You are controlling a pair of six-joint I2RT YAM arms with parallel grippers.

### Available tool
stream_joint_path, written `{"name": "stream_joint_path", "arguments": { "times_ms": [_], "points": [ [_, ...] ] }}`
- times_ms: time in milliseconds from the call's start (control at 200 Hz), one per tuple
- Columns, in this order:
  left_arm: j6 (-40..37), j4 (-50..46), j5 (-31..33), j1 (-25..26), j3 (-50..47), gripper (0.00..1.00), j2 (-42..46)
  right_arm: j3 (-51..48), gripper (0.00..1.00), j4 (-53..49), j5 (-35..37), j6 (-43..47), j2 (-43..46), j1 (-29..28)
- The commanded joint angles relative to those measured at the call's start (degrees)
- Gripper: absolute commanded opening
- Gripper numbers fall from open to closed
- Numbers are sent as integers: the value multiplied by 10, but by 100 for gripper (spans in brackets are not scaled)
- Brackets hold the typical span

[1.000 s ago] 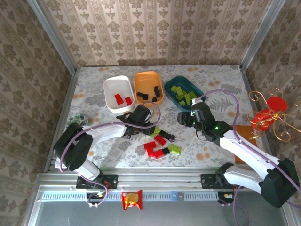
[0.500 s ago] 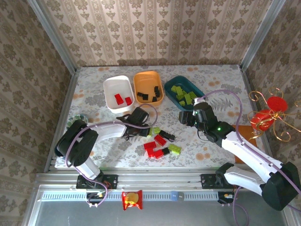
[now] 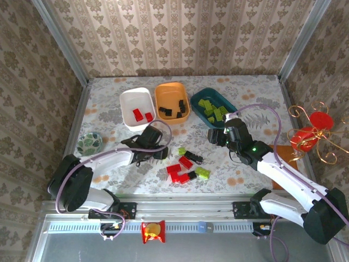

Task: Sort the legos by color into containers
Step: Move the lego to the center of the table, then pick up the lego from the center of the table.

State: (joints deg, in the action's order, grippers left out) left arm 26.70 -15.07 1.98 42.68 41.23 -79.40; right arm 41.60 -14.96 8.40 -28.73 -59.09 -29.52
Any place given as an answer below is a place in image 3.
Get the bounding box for red snack packet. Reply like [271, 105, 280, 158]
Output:
[141, 219, 166, 245]

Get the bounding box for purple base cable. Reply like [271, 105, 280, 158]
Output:
[88, 210, 126, 241]
[255, 215, 290, 262]

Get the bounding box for black long lego brick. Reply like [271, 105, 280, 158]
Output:
[184, 151, 204, 165]

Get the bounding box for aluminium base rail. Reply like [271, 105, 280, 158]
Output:
[116, 194, 262, 220]

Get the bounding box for orange brown board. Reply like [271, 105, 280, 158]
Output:
[268, 144, 305, 191]

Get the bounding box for gold wire ornament frame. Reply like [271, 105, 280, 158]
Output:
[287, 100, 349, 166]

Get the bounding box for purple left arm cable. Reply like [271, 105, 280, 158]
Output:
[56, 120, 173, 215]

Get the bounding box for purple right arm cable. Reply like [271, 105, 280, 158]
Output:
[228, 103, 349, 246]

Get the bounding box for orange plastic container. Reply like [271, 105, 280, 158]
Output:
[154, 82, 191, 126]

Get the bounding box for aluminium frame post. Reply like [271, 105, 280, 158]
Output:
[31, 0, 90, 86]
[277, 0, 333, 80]

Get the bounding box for floral print tablecloth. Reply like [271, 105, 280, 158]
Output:
[58, 75, 310, 196]

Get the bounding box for small circuit board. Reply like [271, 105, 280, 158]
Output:
[100, 222, 123, 233]

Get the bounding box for aluminium table side rail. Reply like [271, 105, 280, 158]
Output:
[51, 79, 92, 200]

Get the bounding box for white plastic container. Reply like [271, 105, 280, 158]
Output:
[119, 86, 157, 131]

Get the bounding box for grey slotted cable duct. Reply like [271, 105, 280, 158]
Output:
[47, 219, 256, 235]

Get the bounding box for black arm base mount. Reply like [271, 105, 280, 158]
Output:
[88, 201, 137, 221]
[232, 200, 283, 220]

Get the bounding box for red round ornament cup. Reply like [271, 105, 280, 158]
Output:
[288, 126, 318, 152]
[309, 110, 335, 131]

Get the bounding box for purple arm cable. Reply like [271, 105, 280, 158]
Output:
[56, 120, 173, 215]
[228, 103, 349, 246]

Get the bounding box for teal plastic container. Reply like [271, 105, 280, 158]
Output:
[190, 87, 239, 129]

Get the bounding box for leaf pattern bowl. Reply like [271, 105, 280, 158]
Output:
[76, 132, 104, 156]

